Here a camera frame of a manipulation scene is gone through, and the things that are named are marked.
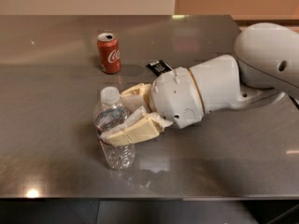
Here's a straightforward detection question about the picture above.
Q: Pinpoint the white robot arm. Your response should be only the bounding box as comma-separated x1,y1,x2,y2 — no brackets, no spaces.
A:
100,23,299,147

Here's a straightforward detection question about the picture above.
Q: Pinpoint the black rxbar chocolate wrapper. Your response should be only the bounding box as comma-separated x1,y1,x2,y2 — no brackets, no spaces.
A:
147,60,172,77

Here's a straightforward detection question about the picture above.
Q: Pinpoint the red coca-cola can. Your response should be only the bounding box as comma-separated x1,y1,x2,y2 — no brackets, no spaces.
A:
97,32,121,74

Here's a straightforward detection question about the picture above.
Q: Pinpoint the clear plastic water bottle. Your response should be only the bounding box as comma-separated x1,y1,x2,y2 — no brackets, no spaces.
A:
93,86,135,170

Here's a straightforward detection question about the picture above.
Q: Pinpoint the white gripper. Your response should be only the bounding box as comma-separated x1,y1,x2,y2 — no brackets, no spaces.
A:
100,67,204,147

